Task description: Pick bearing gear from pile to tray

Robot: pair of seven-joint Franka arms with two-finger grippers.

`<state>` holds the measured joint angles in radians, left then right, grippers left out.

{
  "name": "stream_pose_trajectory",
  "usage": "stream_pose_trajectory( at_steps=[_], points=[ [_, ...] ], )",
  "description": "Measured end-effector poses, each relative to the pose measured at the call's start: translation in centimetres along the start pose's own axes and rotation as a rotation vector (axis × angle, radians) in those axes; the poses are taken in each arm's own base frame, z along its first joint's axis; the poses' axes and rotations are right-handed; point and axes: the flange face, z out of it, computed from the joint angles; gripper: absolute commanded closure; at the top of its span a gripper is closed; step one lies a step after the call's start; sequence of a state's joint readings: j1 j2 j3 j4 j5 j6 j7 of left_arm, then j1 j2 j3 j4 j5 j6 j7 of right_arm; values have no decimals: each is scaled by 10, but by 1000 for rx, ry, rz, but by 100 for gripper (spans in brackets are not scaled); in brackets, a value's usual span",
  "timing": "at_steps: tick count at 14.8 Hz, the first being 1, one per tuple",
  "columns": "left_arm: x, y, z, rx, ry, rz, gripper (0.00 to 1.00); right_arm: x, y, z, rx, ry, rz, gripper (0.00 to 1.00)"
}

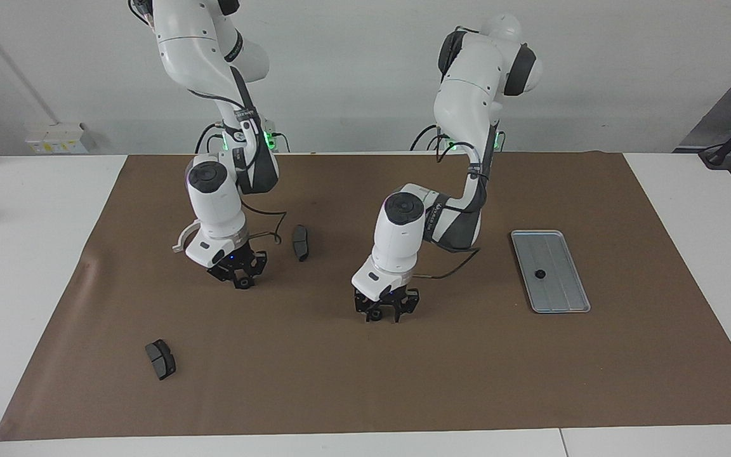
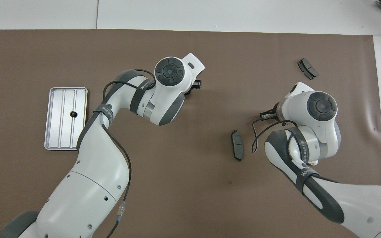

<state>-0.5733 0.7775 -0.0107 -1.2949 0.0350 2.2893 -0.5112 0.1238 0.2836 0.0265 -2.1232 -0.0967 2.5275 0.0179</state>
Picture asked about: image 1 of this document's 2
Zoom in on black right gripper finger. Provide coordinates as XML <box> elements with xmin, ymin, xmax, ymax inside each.
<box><xmin>207</xmin><ymin>265</ymin><xmax>240</xmax><ymax>289</ymax></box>
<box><xmin>246</xmin><ymin>253</ymin><xmax>269</xmax><ymax>288</ymax></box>

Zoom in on ribbed silver metal tray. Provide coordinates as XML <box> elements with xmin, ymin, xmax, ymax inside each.
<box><xmin>510</xmin><ymin>230</ymin><xmax>591</xmax><ymax>314</ymax></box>

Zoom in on slim dark brake pad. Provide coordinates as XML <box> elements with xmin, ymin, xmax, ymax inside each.
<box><xmin>292</xmin><ymin>225</ymin><xmax>310</xmax><ymax>263</ymax></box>

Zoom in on brown paper table mat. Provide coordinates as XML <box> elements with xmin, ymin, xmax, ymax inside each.
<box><xmin>0</xmin><ymin>151</ymin><xmax>731</xmax><ymax>442</ymax></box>

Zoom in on wide dark brake pad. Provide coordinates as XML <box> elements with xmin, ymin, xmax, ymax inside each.
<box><xmin>145</xmin><ymin>339</ymin><xmax>177</xmax><ymax>381</ymax></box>

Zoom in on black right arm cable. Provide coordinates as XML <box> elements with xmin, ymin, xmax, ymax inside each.
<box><xmin>239</xmin><ymin>200</ymin><xmax>288</xmax><ymax>243</ymax></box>

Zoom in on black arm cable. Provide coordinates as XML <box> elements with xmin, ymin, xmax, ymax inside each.
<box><xmin>239</xmin><ymin>200</ymin><xmax>288</xmax><ymax>243</ymax></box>
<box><xmin>411</xmin><ymin>143</ymin><xmax>487</xmax><ymax>280</ymax></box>

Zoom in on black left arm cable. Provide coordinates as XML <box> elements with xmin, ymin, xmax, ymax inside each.
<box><xmin>411</xmin><ymin>143</ymin><xmax>487</xmax><ymax>280</ymax></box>

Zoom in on white curved plastic bracket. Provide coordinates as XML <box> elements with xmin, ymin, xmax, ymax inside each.
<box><xmin>171</xmin><ymin>219</ymin><xmax>201</xmax><ymax>254</ymax></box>

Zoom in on black right base cables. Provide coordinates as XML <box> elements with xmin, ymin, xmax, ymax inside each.
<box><xmin>195</xmin><ymin>123</ymin><xmax>223</xmax><ymax>154</ymax></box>

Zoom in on black base cables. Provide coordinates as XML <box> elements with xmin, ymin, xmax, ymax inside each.
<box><xmin>195</xmin><ymin>123</ymin><xmax>223</xmax><ymax>154</ymax></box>
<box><xmin>410</xmin><ymin>124</ymin><xmax>445</xmax><ymax>153</ymax></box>

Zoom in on black left base cables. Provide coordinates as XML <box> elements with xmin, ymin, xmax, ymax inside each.
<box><xmin>410</xmin><ymin>124</ymin><xmax>445</xmax><ymax>153</ymax></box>

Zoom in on white wall socket box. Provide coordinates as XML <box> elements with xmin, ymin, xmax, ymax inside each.
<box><xmin>25</xmin><ymin>123</ymin><xmax>96</xmax><ymax>155</ymax></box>

